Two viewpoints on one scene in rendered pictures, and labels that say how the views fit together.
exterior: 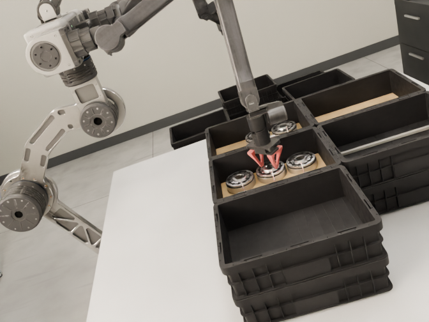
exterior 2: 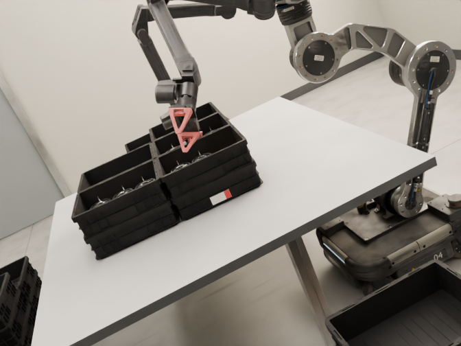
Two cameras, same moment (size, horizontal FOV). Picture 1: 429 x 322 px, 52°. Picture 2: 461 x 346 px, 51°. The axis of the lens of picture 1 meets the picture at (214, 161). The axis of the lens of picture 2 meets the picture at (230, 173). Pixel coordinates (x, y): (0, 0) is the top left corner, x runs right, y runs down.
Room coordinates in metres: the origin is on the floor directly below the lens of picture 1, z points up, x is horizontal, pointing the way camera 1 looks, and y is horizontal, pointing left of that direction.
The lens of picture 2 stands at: (3.62, -0.44, 1.59)
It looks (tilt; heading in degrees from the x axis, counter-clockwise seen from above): 22 degrees down; 171
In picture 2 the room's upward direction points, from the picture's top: 23 degrees counter-clockwise
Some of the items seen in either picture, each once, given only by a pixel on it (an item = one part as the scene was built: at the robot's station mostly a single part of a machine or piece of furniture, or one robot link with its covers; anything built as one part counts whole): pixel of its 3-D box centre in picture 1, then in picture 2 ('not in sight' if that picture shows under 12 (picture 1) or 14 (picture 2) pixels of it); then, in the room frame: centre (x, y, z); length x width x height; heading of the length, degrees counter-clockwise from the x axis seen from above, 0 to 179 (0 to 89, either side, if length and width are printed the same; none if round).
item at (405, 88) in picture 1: (359, 109); (121, 198); (1.52, -0.59, 0.87); 0.40 x 0.30 x 0.11; 85
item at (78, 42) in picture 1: (81, 41); not in sight; (1.47, 0.27, 1.45); 0.09 x 0.08 x 0.12; 179
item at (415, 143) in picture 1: (389, 126); (117, 168); (1.23, -0.56, 0.92); 0.40 x 0.30 x 0.02; 85
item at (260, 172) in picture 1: (270, 168); not in sight; (1.34, -0.17, 0.86); 0.10 x 0.10 x 0.01
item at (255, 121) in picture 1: (258, 121); not in sight; (1.34, -0.18, 1.04); 0.07 x 0.06 x 0.07; 88
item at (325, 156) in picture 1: (272, 177); (194, 143); (1.26, -0.16, 0.87); 0.40 x 0.30 x 0.11; 85
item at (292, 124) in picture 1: (283, 127); not in sight; (1.62, -0.31, 0.86); 0.10 x 0.10 x 0.01
